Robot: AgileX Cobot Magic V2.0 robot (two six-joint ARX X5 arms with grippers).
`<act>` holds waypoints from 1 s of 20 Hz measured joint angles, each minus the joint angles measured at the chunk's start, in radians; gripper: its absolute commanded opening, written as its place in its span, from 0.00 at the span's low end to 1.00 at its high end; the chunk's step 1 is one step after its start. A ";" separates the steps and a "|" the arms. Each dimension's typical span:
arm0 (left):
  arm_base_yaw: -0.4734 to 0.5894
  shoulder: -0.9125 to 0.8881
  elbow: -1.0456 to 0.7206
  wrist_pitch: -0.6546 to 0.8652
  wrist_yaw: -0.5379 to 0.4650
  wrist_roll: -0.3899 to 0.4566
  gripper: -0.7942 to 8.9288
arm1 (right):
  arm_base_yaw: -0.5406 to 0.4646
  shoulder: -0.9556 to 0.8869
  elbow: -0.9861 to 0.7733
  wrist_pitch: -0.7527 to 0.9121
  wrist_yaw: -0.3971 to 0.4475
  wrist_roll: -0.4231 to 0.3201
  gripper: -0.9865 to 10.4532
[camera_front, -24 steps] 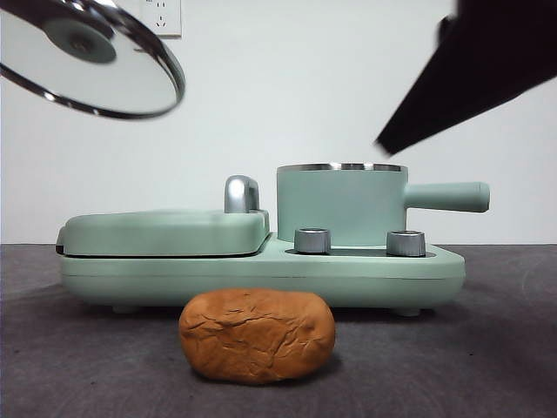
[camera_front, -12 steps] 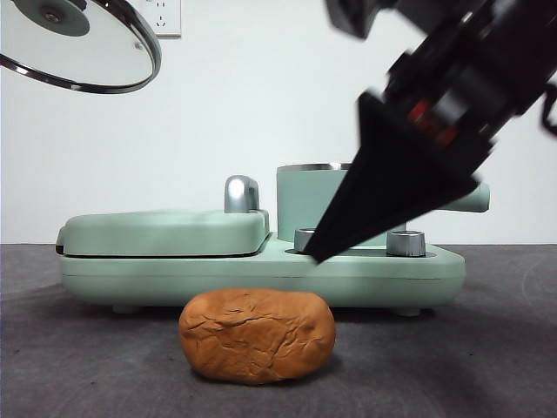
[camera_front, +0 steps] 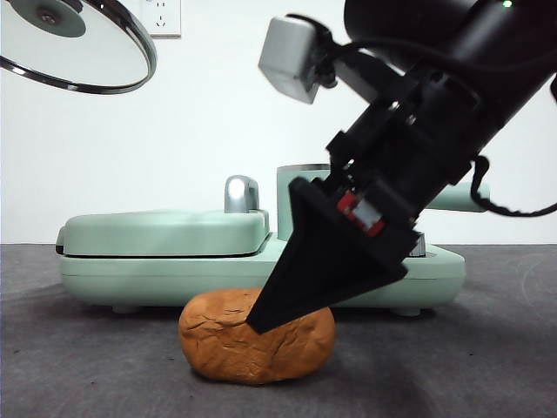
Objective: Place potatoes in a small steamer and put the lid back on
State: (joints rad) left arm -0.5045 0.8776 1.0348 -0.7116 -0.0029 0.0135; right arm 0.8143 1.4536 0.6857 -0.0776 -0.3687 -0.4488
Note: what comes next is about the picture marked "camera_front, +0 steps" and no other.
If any brown potato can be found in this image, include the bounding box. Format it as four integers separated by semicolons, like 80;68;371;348
178;287;337;385

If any glass pot lid green knob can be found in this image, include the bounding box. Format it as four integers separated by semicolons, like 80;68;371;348
0;0;158;96

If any mint green breakfast machine base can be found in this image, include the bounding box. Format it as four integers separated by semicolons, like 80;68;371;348
58;233;466;315

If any mint green hinged griddle cover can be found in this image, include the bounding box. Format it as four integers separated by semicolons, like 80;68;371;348
54;208;272;259

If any mint green pot with handle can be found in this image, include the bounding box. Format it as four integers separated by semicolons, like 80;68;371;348
276;163;492;241

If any chrome griddle cover handle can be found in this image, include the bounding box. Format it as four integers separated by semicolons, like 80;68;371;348
223;174;262;214

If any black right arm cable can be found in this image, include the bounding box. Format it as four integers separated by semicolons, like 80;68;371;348
469;155;557;218

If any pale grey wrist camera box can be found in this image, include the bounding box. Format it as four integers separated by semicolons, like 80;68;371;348
258;16;332;105

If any white wall socket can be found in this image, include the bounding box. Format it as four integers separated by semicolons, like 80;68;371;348
145;0;182;38

